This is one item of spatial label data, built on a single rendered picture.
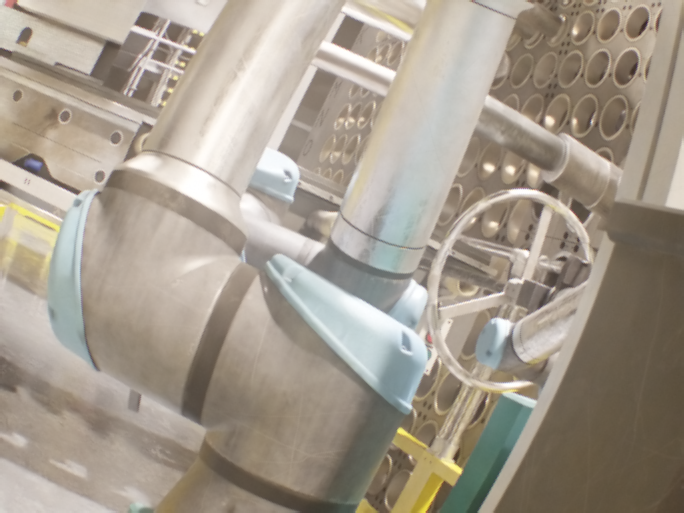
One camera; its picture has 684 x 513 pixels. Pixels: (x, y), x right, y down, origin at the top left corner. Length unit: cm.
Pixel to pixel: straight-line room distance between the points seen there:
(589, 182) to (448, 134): 218
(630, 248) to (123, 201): 35
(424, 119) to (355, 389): 26
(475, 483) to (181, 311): 21
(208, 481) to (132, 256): 15
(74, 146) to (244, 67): 173
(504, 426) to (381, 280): 26
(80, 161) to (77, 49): 34
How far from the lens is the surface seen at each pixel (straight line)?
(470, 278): 198
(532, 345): 141
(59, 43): 246
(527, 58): 525
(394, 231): 77
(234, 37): 65
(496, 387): 182
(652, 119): 56
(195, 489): 61
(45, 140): 234
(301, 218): 243
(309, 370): 57
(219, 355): 57
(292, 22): 65
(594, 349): 36
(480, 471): 58
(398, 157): 76
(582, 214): 347
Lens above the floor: 77
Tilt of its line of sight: 1 degrees up
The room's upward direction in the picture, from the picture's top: 23 degrees clockwise
